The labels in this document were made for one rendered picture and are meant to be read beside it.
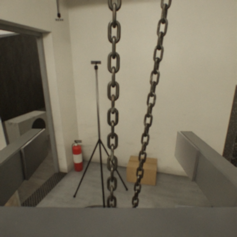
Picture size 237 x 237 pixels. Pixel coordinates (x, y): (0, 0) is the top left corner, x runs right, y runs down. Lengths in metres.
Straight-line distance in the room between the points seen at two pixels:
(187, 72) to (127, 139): 1.31
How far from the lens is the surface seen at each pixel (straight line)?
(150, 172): 2.54
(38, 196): 2.68
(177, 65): 2.44
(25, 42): 7.19
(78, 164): 2.89
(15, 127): 3.70
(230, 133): 0.51
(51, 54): 2.51
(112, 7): 0.24
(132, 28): 2.53
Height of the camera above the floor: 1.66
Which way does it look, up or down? 18 degrees down
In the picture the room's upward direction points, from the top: 1 degrees counter-clockwise
